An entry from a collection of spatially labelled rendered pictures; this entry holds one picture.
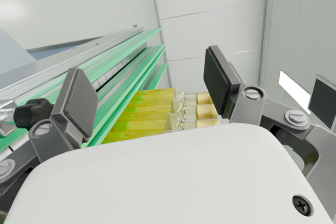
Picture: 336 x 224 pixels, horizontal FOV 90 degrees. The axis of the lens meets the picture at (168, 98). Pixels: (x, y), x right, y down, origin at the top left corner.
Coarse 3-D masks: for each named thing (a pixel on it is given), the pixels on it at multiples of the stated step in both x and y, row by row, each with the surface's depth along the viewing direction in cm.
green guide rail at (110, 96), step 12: (156, 48) 74; (132, 60) 62; (144, 60) 59; (120, 72) 52; (132, 72) 49; (108, 84) 44; (120, 84) 43; (132, 84) 42; (108, 96) 38; (120, 96) 36; (96, 108) 34; (108, 108) 32; (96, 120) 29; (96, 132) 27; (84, 144) 24
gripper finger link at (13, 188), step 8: (32, 168) 8; (24, 176) 8; (8, 184) 7; (16, 184) 8; (0, 192) 7; (8, 192) 7; (16, 192) 8; (0, 200) 7; (8, 200) 7; (0, 208) 7; (8, 208) 8; (0, 216) 7
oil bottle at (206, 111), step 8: (128, 104) 40; (136, 104) 39; (144, 104) 38; (152, 104) 38; (160, 104) 37; (168, 104) 36; (176, 104) 36; (200, 104) 36; (208, 104) 36; (128, 112) 37; (136, 112) 36; (144, 112) 36; (152, 112) 36; (176, 112) 35; (184, 112) 36; (192, 112) 36; (200, 112) 35; (208, 112) 35; (216, 112) 34
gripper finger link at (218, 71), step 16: (208, 48) 11; (208, 64) 11; (224, 64) 10; (208, 80) 12; (224, 80) 9; (240, 80) 10; (224, 96) 10; (224, 112) 11; (272, 112) 8; (288, 112) 8; (288, 128) 8; (304, 128) 8
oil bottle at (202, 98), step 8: (160, 88) 45; (168, 88) 44; (176, 88) 43; (136, 96) 43; (144, 96) 42; (152, 96) 41; (160, 96) 41; (168, 96) 40; (176, 96) 40; (184, 96) 41; (192, 96) 41; (200, 96) 40; (208, 96) 40; (184, 104) 41; (192, 104) 41
